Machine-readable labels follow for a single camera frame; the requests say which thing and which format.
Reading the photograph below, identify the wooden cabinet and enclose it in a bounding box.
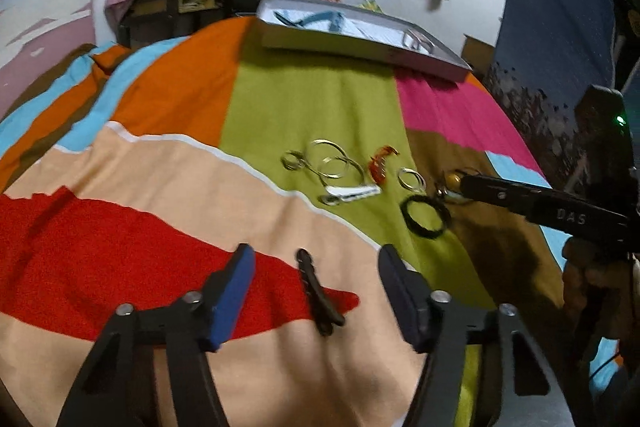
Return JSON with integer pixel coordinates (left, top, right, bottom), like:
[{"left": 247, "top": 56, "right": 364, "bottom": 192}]
[{"left": 462, "top": 34, "right": 497, "bottom": 74}]

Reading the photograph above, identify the blue printed curtain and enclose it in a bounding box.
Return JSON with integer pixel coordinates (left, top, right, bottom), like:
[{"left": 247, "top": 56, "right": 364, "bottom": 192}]
[{"left": 482, "top": 0, "right": 627, "bottom": 188}]

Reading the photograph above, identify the person's right hand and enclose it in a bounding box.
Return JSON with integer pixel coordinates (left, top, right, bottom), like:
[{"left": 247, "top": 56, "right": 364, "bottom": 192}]
[{"left": 561, "top": 237, "right": 640, "bottom": 349}]

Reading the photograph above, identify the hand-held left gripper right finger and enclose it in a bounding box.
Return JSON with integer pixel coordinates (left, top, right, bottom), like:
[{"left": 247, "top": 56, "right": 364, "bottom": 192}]
[{"left": 378, "top": 244, "right": 576, "bottom": 427}]

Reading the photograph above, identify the large silver hoop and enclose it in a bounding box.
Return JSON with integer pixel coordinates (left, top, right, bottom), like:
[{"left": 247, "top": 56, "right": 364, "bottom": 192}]
[
  {"left": 305, "top": 139, "right": 347, "bottom": 176},
  {"left": 319, "top": 156, "right": 366, "bottom": 188}
]

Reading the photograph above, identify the colourful striped blanket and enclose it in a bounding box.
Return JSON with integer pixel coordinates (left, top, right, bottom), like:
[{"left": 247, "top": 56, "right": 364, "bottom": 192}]
[{"left": 0, "top": 14, "right": 621, "bottom": 427}]

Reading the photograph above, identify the grey shallow cardboard box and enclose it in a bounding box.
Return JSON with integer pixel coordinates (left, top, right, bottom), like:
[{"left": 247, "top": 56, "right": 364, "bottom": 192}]
[{"left": 255, "top": 0, "right": 474, "bottom": 82}]

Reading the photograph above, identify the white hair clip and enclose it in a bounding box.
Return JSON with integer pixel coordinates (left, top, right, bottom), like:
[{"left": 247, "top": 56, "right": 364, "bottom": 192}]
[{"left": 320, "top": 185, "right": 383, "bottom": 207}]

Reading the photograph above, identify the pair of silver rings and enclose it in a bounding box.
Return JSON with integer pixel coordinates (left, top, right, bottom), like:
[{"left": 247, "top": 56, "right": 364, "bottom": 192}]
[{"left": 397, "top": 167, "right": 427, "bottom": 194}]

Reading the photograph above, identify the black hair tie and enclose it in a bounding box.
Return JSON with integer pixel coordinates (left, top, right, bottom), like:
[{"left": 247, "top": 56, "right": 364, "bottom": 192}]
[{"left": 399, "top": 195, "right": 451, "bottom": 239}]

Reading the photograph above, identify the black hair clip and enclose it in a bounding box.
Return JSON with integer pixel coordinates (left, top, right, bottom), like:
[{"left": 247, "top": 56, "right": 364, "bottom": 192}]
[{"left": 296, "top": 249, "right": 347, "bottom": 337}]

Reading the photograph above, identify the orange hair claw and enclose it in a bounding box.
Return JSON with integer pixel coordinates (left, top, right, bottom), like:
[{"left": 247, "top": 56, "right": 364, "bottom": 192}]
[{"left": 367, "top": 146, "right": 401, "bottom": 186}]

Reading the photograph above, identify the gold bead keychain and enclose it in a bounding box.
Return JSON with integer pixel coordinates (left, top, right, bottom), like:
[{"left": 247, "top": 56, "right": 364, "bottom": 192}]
[{"left": 434, "top": 167, "right": 482, "bottom": 208}]

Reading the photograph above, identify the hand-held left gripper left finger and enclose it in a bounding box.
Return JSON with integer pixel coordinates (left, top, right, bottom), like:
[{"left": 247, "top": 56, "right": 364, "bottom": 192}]
[{"left": 55, "top": 243, "right": 257, "bottom": 427}]

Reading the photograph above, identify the wooden desk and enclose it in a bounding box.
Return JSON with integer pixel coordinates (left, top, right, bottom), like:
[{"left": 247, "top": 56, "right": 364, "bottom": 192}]
[{"left": 119, "top": 0, "right": 235, "bottom": 48}]

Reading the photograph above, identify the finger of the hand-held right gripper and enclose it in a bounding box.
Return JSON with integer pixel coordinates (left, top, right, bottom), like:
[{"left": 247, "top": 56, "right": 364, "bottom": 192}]
[{"left": 459, "top": 173, "right": 629, "bottom": 240}]

